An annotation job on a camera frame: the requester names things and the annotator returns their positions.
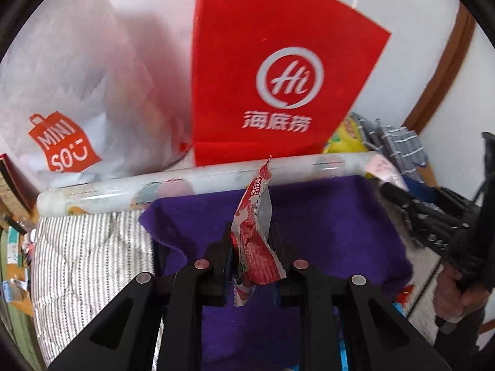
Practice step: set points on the person's right hand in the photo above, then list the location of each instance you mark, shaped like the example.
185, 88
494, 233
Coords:
456, 293

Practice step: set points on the purple cloth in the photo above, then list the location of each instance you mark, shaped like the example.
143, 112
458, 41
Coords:
328, 220

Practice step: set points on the yellow tea packet bag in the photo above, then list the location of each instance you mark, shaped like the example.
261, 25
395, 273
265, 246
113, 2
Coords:
344, 139

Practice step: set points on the grey checked fabric bag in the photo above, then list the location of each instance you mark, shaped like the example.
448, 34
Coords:
402, 143

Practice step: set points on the red strawberry snack packet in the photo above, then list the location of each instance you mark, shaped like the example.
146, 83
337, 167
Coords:
255, 247

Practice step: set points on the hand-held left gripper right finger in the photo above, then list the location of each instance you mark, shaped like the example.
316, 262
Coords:
290, 290

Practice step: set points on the red paper bag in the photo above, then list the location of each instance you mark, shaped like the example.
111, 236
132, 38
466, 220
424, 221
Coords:
239, 46

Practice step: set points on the white plastic bag red logo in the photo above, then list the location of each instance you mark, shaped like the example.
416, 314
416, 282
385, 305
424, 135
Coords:
96, 65

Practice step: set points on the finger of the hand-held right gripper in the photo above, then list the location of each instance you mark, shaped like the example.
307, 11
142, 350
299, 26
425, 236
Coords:
417, 203
429, 235

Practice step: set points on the brown book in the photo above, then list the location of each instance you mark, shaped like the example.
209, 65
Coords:
17, 185

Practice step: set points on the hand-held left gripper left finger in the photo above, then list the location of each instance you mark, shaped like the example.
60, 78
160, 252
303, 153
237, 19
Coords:
220, 264

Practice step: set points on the brown wooden door frame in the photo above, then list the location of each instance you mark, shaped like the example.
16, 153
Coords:
444, 77

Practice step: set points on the striped bedding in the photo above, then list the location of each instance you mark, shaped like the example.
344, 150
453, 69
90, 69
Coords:
85, 262

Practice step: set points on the navy blue cloth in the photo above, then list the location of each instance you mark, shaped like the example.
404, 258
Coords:
421, 191

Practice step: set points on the fruit print wrapped roll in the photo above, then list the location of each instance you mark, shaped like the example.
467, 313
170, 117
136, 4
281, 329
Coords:
116, 197

